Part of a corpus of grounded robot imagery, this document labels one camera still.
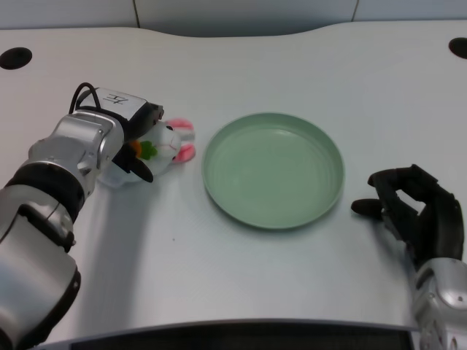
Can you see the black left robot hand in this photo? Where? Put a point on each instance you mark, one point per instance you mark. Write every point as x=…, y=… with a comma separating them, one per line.
x=135, y=113

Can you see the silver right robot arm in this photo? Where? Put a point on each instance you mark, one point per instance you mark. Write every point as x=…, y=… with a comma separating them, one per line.
x=445, y=299

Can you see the green round plate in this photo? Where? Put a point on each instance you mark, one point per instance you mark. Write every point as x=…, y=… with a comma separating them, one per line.
x=273, y=171

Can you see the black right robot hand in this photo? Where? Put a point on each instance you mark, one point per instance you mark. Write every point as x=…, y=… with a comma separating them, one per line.
x=441, y=222

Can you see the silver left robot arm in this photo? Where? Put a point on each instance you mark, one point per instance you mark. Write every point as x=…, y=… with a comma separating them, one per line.
x=73, y=146

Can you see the white plush rabbit doll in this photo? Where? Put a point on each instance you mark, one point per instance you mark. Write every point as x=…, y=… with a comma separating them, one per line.
x=166, y=140

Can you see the dark robot torso panel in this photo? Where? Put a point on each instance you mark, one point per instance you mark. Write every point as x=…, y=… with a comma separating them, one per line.
x=237, y=337

